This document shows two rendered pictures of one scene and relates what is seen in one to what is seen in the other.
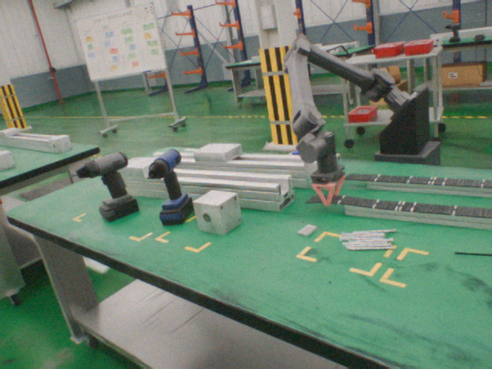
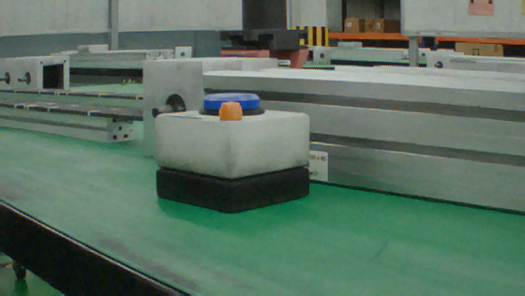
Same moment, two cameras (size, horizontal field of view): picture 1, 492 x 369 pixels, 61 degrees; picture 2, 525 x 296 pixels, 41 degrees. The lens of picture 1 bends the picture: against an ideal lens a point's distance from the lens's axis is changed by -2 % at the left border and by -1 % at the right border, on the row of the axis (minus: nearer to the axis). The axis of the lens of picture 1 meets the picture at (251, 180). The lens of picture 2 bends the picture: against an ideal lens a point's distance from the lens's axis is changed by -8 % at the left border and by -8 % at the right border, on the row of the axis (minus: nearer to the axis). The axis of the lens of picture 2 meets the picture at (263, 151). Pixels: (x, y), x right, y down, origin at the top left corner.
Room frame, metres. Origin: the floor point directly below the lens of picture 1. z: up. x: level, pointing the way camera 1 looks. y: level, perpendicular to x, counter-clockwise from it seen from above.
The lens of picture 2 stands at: (2.08, -0.10, 0.89)
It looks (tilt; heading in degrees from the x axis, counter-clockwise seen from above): 8 degrees down; 187
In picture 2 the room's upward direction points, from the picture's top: straight up
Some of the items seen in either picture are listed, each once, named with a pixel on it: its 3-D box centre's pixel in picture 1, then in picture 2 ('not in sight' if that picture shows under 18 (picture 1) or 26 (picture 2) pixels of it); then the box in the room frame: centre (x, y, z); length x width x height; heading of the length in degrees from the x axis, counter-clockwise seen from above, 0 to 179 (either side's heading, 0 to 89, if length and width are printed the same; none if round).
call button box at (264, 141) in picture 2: not in sight; (240, 152); (1.55, -0.19, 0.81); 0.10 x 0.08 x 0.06; 144
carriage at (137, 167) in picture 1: (140, 170); not in sight; (1.61, 0.42, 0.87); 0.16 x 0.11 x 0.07; 54
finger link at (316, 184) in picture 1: (327, 188); (272, 70); (1.12, -0.21, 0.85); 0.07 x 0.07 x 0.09; 53
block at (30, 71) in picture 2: not in sight; (37, 78); (0.53, -0.81, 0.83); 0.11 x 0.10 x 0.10; 145
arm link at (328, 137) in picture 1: (324, 144); not in sight; (1.13, -0.22, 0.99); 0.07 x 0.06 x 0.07; 141
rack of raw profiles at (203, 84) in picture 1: (187, 49); not in sight; (11.80, 1.04, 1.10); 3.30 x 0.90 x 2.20; 47
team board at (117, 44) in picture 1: (128, 74); not in sight; (7.07, 1.64, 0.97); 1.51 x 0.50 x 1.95; 67
